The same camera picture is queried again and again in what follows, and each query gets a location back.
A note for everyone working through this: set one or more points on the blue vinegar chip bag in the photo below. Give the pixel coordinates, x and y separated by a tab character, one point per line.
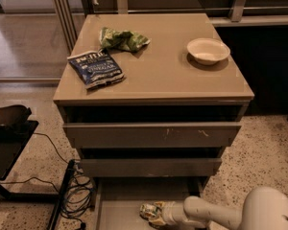
96	68

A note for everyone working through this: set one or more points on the green crumpled chip bag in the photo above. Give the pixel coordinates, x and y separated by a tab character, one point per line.
122	40

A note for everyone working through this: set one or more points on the white bowl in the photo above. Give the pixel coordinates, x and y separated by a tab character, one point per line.
208	51

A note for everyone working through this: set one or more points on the grey middle drawer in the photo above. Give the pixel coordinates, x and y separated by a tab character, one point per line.
172	167

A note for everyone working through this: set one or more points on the black side table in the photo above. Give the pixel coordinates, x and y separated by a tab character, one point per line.
15	132

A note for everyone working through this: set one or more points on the grey bottom drawer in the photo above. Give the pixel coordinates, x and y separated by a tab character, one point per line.
118	200

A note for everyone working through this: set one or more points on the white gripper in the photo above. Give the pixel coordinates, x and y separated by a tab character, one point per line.
170	211

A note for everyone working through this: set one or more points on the black power strip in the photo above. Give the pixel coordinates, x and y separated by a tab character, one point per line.
59	201

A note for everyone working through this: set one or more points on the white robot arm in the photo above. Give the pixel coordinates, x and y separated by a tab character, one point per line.
264	208

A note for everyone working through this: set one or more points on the grey drawer cabinet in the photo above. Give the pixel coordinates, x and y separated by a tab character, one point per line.
163	84

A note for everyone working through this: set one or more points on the metal wall rail frame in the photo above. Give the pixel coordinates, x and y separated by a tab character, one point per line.
223	13

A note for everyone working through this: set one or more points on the crushed green 7up can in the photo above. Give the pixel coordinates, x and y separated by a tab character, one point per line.
150	211

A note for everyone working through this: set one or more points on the grey top drawer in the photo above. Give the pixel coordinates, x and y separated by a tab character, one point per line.
151	135

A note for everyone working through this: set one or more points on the grey drawer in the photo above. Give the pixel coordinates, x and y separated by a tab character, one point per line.
118	200
151	135
172	167

